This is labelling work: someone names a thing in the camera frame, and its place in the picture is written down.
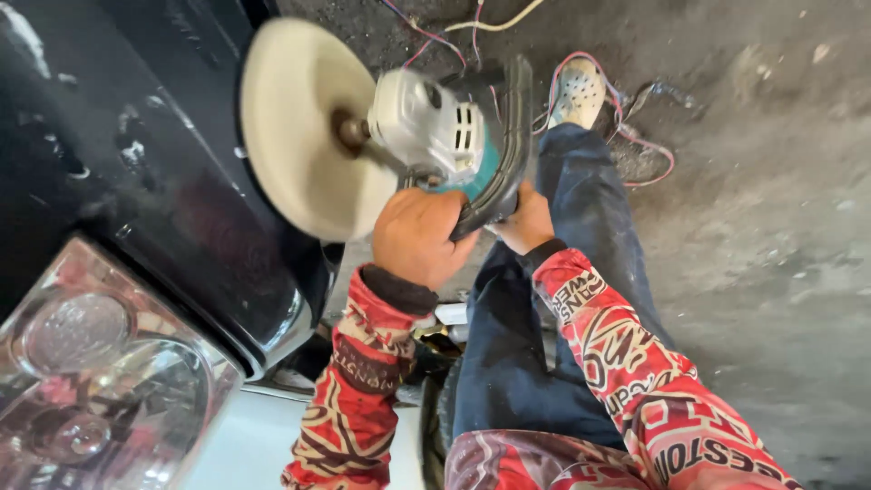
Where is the person's left hand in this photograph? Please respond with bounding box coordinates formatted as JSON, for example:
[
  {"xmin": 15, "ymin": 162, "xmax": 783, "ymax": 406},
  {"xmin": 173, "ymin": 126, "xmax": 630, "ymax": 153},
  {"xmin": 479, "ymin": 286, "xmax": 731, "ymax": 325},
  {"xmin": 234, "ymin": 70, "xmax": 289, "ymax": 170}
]
[{"xmin": 372, "ymin": 188, "xmax": 481, "ymax": 292}]

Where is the person's right hand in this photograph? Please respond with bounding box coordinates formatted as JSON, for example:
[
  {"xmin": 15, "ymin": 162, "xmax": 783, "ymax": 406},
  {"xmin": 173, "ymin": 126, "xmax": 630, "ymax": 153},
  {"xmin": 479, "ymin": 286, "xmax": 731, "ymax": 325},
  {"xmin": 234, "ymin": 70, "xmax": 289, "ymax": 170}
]
[{"xmin": 491, "ymin": 180, "xmax": 556, "ymax": 257}]

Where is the teal and grey polisher machine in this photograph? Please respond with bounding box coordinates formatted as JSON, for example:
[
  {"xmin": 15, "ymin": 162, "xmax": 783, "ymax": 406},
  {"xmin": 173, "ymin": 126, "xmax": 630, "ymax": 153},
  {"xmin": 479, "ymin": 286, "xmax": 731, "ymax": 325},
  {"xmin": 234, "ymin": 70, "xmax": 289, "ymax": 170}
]
[{"xmin": 331, "ymin": 56, "xmax": 533, "ymax": 242}]

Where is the person's blue jeans leg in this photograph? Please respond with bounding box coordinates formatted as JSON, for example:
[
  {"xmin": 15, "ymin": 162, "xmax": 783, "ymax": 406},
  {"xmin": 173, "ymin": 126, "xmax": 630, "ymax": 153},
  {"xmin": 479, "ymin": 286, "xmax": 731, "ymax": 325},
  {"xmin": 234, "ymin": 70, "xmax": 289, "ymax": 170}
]
[{"xmin": 452, "ymin": 124, "xmax": 678, "ymax": 451}]

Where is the white perforated clog shoe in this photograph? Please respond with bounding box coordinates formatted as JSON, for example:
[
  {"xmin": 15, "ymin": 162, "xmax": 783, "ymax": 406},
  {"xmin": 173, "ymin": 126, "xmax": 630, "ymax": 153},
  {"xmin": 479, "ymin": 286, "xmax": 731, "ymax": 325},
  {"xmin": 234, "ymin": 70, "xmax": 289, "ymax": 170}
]
[{"xmin": 548, "ymin": 56, "xmax": 608, "ymax": 132}]

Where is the white foam polishing pad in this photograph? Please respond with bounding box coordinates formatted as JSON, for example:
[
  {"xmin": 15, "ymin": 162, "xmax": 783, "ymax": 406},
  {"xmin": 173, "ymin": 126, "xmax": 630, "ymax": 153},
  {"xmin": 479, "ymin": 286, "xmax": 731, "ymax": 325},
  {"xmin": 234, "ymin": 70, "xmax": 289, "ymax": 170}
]
[{"xmin": 240, "ymin": 18, "xmax": 400, "ymax": 243}]

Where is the person's red printed shirt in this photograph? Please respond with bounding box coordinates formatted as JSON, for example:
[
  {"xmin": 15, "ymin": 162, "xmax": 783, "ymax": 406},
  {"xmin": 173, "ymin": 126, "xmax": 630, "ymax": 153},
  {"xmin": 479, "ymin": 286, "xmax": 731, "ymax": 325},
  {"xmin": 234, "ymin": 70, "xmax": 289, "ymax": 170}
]
[{"xmin": 444, "ymin": 429, "xmax": 654, "ymax": 490}]

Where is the white car bumper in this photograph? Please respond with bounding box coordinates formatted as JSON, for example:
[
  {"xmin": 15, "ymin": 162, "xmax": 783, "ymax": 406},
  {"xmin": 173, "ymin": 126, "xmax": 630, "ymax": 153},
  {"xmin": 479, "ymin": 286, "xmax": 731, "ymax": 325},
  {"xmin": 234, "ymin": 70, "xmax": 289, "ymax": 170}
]
[{"xmin": 178, "ymin": 384, "xmax": 426, "ymax": 490}]

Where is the black car body panel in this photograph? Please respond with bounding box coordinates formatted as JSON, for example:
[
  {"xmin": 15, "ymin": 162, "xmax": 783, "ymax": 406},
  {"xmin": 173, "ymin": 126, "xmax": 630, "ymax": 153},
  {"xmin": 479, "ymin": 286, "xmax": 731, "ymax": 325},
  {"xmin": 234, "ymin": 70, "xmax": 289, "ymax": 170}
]
[{"xmin": 0, "ymin": 0, "xmax": 344, "ymax": 382}]

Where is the clear car headlight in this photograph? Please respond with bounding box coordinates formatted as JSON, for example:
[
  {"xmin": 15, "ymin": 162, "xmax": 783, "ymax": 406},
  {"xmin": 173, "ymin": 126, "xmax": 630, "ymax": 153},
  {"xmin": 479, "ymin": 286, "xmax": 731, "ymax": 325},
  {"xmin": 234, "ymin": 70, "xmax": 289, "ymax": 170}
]
[{"xmin": 0, "ymin": 235, "xmax": 246, "ymax": 490}]

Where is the cream cable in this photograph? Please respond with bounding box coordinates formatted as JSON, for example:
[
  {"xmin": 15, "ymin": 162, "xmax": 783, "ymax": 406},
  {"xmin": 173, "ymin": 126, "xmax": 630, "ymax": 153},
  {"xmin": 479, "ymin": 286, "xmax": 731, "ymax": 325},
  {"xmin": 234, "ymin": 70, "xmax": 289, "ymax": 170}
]
[{"xmin": 444, "ymin": 0, "xmax": 545, "ymax": 34}]

